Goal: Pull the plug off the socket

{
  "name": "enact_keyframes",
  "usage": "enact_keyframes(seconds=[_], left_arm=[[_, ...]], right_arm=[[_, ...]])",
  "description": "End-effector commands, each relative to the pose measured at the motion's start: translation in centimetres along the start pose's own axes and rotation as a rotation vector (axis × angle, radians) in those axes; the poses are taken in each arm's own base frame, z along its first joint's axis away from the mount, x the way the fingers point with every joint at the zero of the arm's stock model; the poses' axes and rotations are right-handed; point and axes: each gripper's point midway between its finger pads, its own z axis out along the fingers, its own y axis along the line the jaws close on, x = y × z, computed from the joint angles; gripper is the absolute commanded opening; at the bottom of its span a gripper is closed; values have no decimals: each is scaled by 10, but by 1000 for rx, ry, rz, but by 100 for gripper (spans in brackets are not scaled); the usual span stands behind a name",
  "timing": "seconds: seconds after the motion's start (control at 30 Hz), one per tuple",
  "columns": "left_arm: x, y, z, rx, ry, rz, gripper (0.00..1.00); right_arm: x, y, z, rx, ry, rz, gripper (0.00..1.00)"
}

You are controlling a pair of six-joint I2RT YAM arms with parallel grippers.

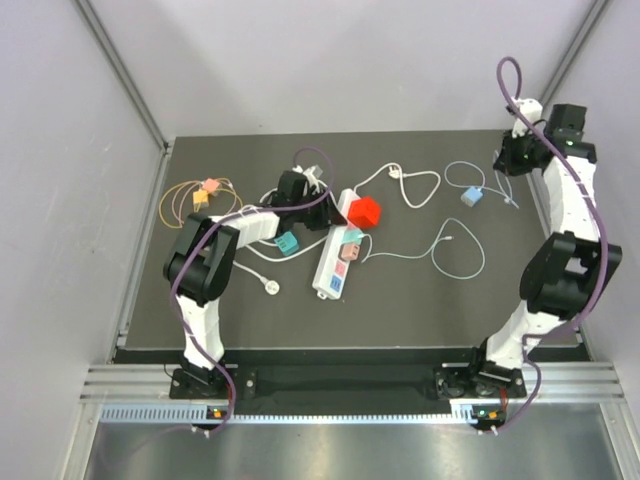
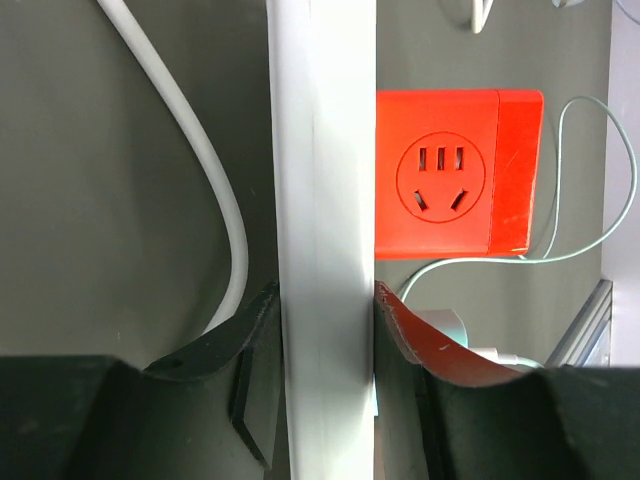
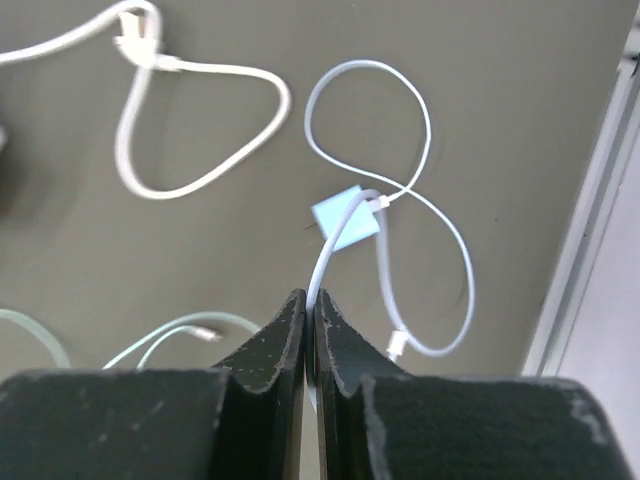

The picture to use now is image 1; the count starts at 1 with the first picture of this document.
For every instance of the pink USB charger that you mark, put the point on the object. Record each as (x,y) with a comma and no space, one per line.
(210,186)

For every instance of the perforated cable duct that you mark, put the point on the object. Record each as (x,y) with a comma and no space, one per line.
(202,414)

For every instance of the salmon dual USB charger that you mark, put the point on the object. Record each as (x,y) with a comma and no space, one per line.
(349,251)

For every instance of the mint USB charger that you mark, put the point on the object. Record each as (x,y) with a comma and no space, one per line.
(352,235)

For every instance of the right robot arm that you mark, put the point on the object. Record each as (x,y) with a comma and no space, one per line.
(572,267)

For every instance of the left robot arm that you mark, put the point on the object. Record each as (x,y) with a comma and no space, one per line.
(200,263)

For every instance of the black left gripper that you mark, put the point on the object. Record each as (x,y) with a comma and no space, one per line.
(328,215)

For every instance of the yellow USB charger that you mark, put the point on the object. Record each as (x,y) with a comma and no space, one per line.
(200,199)

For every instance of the white wall plug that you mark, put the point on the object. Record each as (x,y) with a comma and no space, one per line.
(272,287)

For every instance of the white power strip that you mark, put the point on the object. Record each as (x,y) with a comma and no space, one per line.
(330,275)

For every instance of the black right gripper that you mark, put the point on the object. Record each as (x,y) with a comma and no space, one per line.
(505,162)

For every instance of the red cube adapter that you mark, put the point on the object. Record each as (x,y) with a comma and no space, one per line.
(364,213)

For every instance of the blue USB charger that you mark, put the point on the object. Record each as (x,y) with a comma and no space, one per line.
(471,196)

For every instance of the teal power strip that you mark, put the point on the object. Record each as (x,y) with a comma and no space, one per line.
(287,243)

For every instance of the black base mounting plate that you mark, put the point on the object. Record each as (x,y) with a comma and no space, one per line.
(407,381)

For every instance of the aluminium frame rail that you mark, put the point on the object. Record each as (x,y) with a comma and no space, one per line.
(562,383)

